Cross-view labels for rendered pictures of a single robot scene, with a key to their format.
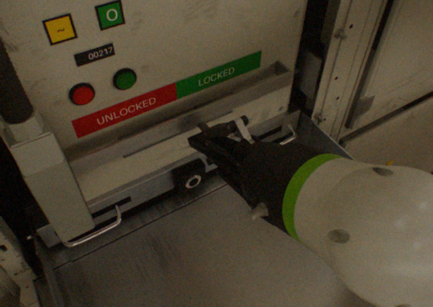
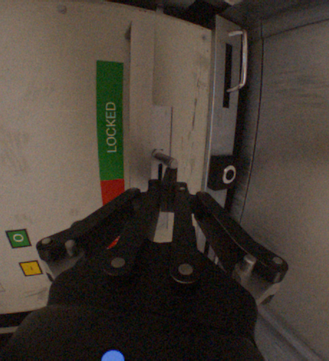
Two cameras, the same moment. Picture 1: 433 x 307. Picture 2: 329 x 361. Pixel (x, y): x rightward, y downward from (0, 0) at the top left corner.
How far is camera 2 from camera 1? 0.49 m
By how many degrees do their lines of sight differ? 46
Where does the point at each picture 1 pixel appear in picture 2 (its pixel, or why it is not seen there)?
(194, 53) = (69, 158)
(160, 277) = not seen: hidden behind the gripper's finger
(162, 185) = (217, 196)
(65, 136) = not seen: hidden behind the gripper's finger
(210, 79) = (111, 136)
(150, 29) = (33, 207)
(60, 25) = (27, 268)
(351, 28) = not seen: outside the picture
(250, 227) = (314, 155)
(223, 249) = (310, 203)
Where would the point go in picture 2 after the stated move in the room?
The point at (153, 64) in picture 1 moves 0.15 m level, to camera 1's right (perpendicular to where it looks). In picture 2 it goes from (71, 205) to (46, 102)
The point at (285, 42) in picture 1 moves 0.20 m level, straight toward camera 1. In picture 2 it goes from (101, 23) to (120, 129)
